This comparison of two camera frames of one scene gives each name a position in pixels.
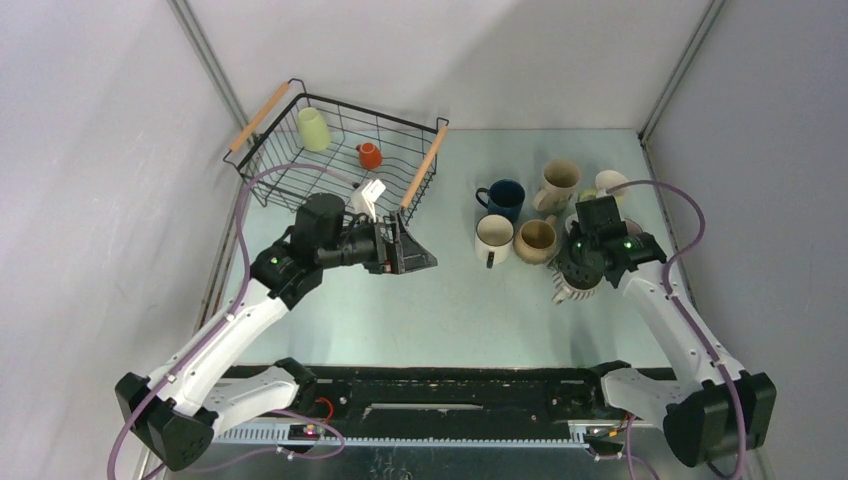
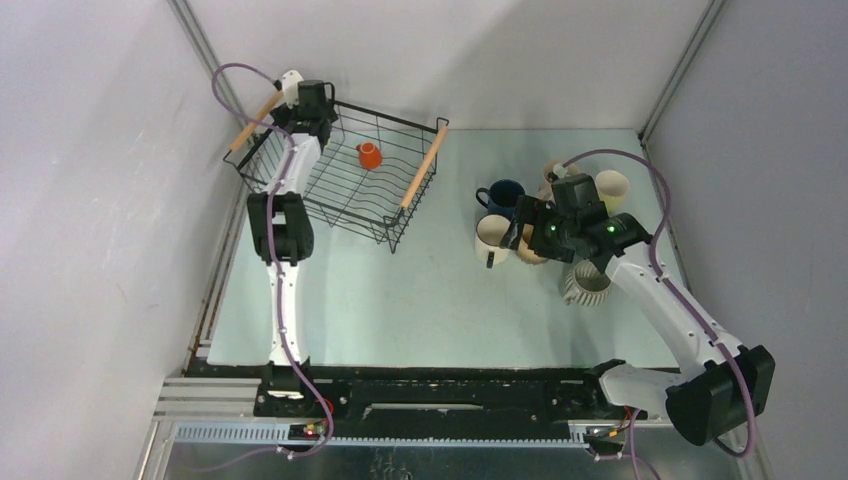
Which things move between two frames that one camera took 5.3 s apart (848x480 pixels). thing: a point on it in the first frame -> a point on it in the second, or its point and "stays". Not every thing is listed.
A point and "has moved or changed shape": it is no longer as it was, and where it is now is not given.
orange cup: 369,155 stays
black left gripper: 404,255 -> 283,115
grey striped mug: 565,291 has moved or changed shape
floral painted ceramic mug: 559,180 stays
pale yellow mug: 603,181 stays
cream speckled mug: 535,240 stays
